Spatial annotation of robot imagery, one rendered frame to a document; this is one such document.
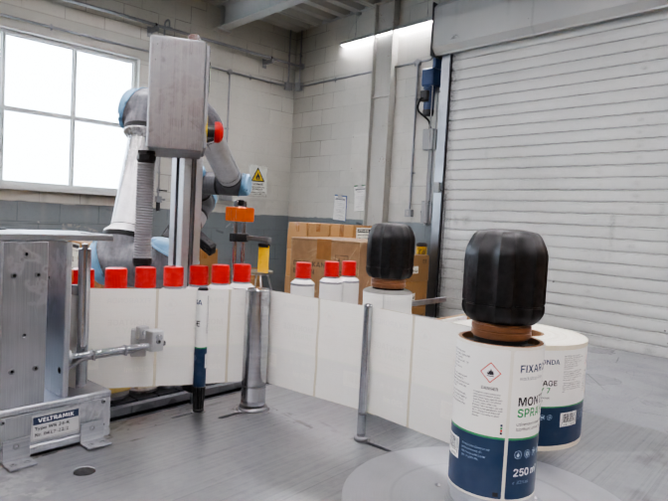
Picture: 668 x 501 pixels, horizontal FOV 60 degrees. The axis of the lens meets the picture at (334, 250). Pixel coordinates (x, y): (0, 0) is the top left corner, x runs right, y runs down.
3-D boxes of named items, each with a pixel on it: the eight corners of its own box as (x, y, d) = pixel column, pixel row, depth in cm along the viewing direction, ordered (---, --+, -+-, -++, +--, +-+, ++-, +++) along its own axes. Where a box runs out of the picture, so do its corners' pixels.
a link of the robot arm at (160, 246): (187, 297, 137) (190, 241, 136) (133, 293, 138) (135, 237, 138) (205, 291, 149) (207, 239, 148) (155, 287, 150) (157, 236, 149)
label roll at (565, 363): (577, 416, 94) (584, 328, 94) (584, 461, 76) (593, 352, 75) (453, 397, 101) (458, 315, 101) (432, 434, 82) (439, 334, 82)
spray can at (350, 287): (346, 351, 133) (351, 261, 131) (329, 346, 136) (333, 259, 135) (360, 348, 136) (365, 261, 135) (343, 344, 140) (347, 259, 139)
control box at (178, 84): (145, 146, 98) (149, 33, 97) (151, 156, 115) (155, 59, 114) (207, 151, 101) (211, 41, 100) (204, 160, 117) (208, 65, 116)
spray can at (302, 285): (298, 361, 121) (304, 263, 120) (281, 356, 124) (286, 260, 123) (315, 357, 125) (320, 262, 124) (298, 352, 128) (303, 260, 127)
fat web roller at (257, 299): (250, 416, 86) (256, 290, 85) (232, 408, 89) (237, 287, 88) (273, 409, 90) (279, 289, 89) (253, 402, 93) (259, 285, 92)
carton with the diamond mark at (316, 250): (355, 335, 167) (360, 242, 166) (286, 323, 179) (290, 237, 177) (397, 321, 193) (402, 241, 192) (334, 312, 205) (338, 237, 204)
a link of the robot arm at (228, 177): (216, 81, 150) (254, 176, 195) (175, 79, 151) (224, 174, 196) (208, 117, 146) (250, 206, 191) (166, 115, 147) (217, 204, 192)
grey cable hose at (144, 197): (138, 267, 103) (142, 149, 102) (128, 265, 105) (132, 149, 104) (155, 266, 106) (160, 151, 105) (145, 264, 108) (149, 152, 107)
